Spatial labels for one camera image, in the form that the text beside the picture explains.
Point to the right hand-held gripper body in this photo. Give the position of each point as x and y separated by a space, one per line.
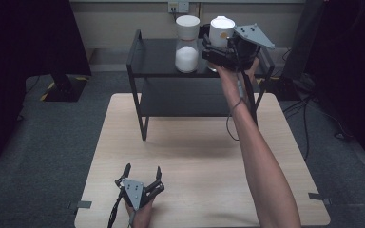
250 41

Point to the black two-tier shelf rack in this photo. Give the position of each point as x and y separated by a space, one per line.
158 60

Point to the grey tape strip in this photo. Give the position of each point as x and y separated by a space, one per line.
82 204
320 198

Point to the black curtain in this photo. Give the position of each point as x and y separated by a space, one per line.
355 63
19 63

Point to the flat-lid jar of white powder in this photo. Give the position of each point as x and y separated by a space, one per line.
187 47

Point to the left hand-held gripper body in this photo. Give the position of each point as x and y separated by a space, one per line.
134 193

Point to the spout-lid white jar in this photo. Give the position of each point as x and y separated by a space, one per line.
221 31

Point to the white wall socket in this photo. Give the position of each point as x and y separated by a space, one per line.
178 7

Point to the grey stand column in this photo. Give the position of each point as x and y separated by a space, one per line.
302 41

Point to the black stand base striped tape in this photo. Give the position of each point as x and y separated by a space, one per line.
282 88
65 90

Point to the person's right hand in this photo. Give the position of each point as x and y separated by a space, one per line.
231 77

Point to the person's left hand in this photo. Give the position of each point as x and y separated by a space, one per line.
142 217

